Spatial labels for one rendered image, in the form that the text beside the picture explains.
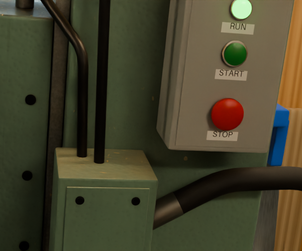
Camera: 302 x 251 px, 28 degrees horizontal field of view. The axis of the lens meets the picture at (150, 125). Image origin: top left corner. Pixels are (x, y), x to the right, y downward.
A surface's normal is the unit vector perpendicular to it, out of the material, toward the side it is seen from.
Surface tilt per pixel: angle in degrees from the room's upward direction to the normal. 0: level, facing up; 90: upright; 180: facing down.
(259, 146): 90
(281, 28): 90
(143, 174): 0
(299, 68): 87
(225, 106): 82
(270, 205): 82
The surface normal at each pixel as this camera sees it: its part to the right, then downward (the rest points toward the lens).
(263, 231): 0.36, 0.17
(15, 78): 0.18, 0.30
